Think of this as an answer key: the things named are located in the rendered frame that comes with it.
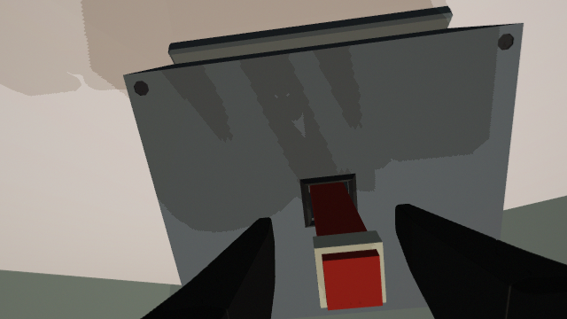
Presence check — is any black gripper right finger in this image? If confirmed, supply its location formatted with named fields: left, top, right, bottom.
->
left=395, top=204, right=567, bottom=319

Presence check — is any dark grey sloped panel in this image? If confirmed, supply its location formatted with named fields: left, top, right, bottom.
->
left=123, top=6, right=524, bottom=319

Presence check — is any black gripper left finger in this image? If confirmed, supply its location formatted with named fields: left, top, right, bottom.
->
left=141, top=217, right=276, bottom=319

